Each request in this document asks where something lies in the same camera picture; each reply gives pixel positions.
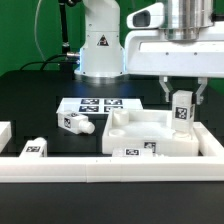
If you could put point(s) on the white square table top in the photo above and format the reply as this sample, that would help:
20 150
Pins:
150 129

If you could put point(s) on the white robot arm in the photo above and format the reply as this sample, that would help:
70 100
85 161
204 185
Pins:
168 38

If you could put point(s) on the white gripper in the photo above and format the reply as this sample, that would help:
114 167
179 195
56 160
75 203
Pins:
148 52

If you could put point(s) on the white U-shaped fence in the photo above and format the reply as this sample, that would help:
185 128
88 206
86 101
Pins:
207 167

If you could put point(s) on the white sheet with markers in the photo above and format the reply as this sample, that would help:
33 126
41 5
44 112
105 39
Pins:
97 105

